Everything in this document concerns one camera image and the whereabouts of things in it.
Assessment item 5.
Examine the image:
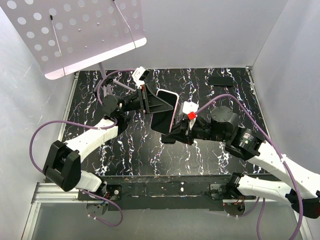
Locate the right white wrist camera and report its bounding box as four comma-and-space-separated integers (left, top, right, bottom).
179, 101, 199, 130

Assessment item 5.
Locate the bare black phone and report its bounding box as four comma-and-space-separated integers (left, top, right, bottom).
208, 76, 233, 87

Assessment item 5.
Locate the bare blue phone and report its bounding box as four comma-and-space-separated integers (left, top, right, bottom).
150, 110, 174, 134

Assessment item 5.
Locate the music stand tripod pole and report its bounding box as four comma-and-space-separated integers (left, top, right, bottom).
94, 62, 135, 105

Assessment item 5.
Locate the aluminium side rail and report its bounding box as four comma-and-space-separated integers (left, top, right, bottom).
47, 71, 80, 155
245, 66, 271, 138

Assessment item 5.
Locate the right aluminium side rail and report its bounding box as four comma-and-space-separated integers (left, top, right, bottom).
245, 66, 271, 138

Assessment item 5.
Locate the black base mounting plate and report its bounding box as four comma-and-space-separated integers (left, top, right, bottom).
77, 174, 258, 212

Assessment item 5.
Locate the perforated music stand desk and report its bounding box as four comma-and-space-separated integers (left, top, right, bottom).
0, 0, 147, 80

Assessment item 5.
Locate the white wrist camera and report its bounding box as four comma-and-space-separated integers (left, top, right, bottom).
179, 101, 199, 130
132, 66, 150, 88

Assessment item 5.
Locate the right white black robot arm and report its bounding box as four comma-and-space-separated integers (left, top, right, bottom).
161, 106, 320, 219

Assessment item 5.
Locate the left aluminium side rail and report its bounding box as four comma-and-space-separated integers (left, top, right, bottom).
47, 71, 80, 155

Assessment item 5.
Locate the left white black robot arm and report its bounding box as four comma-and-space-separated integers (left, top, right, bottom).
42, 84, 179, 200

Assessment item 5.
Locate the aluminium front rail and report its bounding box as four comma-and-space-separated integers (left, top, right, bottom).
31, 182, 266, 204

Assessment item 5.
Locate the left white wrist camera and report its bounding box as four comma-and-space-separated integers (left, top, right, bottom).
132, 66, 150, 88

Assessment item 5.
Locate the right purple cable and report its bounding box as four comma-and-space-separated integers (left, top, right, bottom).
196, 94, 305, 240

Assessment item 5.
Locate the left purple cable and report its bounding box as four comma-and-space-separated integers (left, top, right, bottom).
29, 68, 137, 228

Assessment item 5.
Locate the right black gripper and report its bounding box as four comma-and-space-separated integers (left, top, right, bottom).
165, 116, 227, 145

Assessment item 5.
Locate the purple cable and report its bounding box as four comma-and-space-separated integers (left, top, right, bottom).
29, 68, 137, 228
196, 94, 305, 240

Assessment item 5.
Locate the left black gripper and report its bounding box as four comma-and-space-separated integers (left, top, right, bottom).
123, 84, 176, 116

